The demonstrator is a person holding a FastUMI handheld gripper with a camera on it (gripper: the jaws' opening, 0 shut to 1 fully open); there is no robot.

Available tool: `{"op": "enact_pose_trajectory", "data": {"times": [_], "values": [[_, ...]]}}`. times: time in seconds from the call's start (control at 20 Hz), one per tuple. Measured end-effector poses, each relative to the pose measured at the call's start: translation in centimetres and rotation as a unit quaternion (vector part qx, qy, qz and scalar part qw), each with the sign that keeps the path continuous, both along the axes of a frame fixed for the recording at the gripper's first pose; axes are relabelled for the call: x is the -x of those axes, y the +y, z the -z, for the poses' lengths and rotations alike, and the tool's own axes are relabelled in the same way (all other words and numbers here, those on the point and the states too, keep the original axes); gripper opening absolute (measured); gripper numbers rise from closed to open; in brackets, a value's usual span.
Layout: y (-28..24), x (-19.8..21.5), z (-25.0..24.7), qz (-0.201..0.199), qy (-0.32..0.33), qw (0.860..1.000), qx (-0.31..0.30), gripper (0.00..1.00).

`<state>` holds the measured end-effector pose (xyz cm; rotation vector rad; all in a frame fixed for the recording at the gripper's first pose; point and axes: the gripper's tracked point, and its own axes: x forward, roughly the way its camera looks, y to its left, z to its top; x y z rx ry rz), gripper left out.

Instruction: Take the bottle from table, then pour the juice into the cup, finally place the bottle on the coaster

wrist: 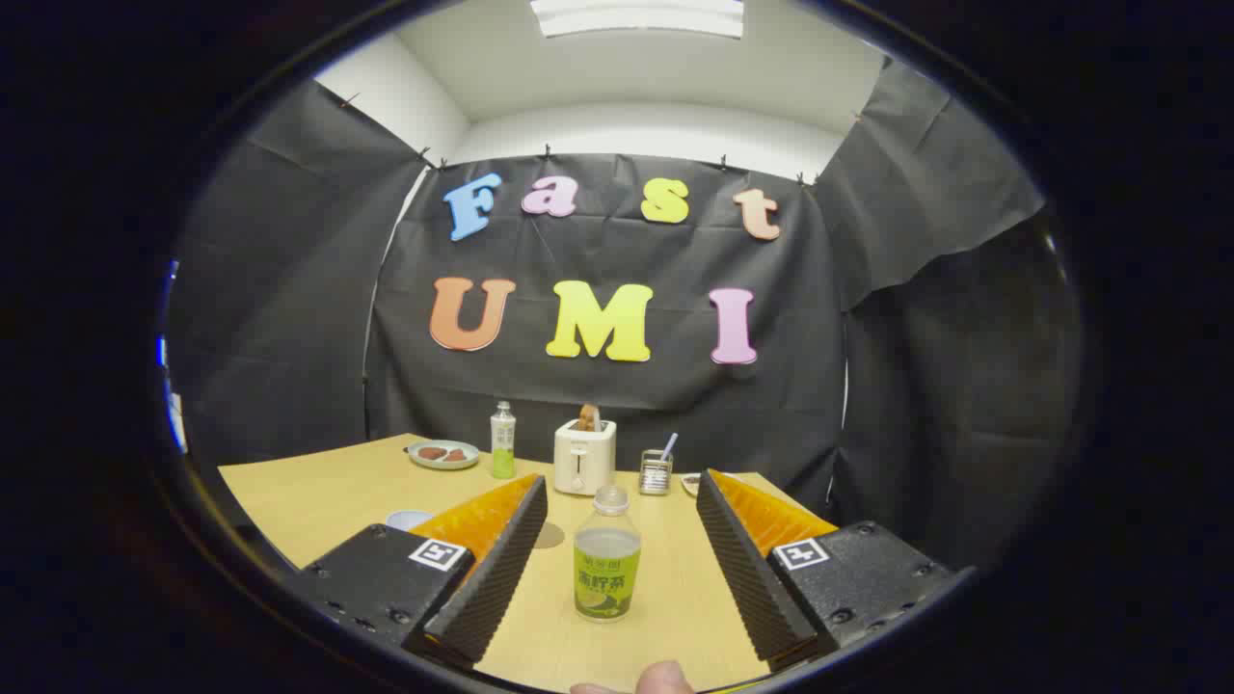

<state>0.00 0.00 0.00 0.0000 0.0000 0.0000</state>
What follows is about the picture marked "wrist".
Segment wooden table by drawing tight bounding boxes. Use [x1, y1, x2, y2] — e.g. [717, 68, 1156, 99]
[218, 433, 840, 693]

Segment ceiling light panel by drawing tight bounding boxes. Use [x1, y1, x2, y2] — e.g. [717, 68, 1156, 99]
[530, 0, 745, 40]

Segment pale green plate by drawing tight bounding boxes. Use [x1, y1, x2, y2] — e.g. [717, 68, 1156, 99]
[408, 440, 480, 471]

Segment green label juice bottle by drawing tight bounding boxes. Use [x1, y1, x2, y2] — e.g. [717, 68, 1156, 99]
[574, 485, 643, 624]

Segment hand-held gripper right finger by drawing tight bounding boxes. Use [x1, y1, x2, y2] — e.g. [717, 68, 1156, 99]
[696, 469, 975, 673]

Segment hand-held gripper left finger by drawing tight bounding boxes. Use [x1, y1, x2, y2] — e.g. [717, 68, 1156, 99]
[287, 472, 549, 671]

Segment cream toaster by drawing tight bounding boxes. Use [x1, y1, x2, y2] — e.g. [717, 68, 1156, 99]
[553, 419, 618, 496]

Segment slim green drink bottle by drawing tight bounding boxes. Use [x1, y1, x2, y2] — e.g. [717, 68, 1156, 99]
[491, 401, 517, 480]

